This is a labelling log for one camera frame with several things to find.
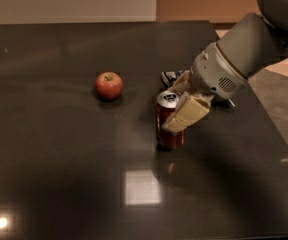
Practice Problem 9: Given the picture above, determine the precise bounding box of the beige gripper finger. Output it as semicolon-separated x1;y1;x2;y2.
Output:
170;71;192;94
170;92;214;132

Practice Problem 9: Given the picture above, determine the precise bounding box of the red coke can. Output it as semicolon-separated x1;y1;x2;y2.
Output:
155;90;185;150

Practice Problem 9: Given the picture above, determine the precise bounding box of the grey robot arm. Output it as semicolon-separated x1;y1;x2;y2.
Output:
162;0;288;134

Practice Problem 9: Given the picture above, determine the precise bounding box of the blue chip bag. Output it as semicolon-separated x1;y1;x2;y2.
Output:
160;69;236;108

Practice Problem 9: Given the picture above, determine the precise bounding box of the red apple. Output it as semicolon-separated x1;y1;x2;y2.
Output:
95;72;123;101

